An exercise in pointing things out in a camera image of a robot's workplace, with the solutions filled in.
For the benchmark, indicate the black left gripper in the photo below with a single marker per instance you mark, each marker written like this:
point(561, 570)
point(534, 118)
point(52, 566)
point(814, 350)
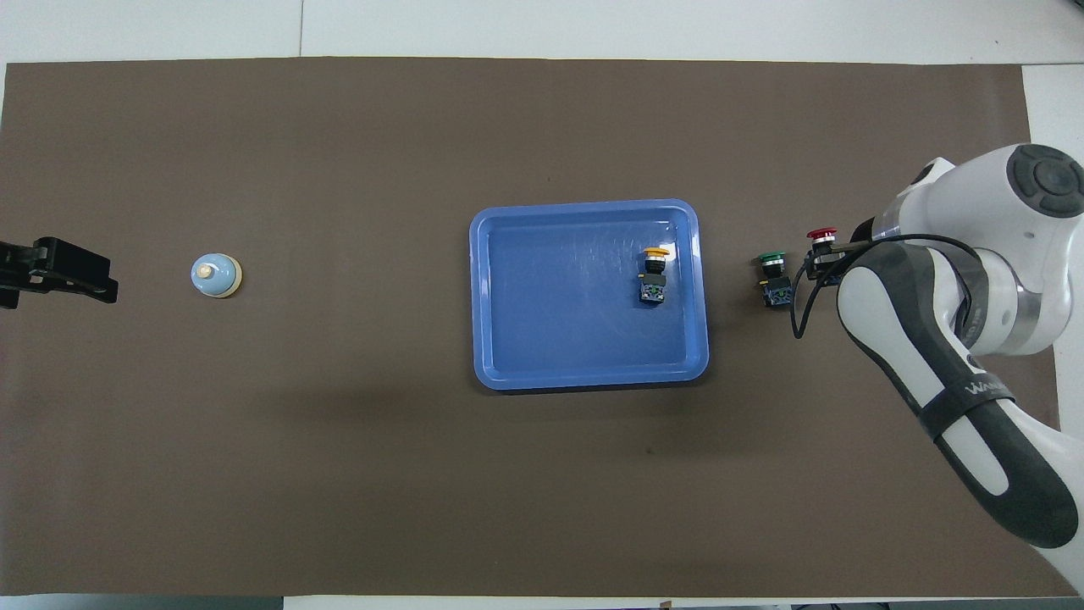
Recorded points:
point(15, 267)

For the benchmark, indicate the brown table mat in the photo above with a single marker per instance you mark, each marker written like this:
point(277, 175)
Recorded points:
point(339, 474)

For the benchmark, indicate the red push button switch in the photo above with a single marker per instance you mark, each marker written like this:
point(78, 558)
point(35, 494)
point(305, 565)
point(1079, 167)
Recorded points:
point(821, 234)

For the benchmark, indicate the green push button switch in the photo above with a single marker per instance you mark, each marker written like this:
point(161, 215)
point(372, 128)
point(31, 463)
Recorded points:
point(776, 294)

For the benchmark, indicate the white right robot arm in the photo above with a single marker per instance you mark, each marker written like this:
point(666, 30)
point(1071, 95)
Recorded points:
point(931, 356)

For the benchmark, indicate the blue plastic tray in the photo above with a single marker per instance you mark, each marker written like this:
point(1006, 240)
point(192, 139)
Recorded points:
point(559, 322)

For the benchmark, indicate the light blue desk bell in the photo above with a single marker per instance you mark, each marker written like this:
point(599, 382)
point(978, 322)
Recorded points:
point(216, 276)

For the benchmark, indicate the yellow push button switch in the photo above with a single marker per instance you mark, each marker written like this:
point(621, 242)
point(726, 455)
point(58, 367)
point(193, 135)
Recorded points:
point(653, 290)

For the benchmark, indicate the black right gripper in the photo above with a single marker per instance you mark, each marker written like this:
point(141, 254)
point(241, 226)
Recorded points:
point(864, 231)

